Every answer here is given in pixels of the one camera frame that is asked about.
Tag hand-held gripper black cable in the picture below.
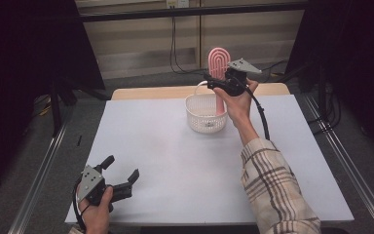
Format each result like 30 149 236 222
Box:
244 86 271 141
72 181 88 232

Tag black curtain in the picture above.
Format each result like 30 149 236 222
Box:
285 0 374 160
0 0 106 203

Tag left hand-held gripper black cable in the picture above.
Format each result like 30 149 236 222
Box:
72 181 88 232

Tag person's left hand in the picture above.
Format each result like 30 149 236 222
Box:
77 185 115 234

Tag white wall outlet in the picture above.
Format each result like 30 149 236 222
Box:
166 0 190 9

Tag person's right hand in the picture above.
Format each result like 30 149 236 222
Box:
213 78 260 130

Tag black floor cables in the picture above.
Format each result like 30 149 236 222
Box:
308 61 343 136

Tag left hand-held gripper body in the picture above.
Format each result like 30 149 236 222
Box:
76 164 134 214

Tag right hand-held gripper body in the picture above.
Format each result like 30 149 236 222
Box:
224 58 263 98

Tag metal floor rail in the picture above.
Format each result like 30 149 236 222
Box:
8 123 69 234
301 94 374 234

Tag white slotted plastic basket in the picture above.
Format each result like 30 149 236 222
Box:
185 81 229 135

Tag pink plastic comb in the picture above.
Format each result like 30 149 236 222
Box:
207 47 232 117

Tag black metal stand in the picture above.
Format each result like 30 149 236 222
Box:
49 76 79 137

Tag black hanging power cable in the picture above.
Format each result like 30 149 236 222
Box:
168 8 189 75
172 8 208 75

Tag right hand-held gripper black cable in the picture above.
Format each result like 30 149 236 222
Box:
244 86 271 141

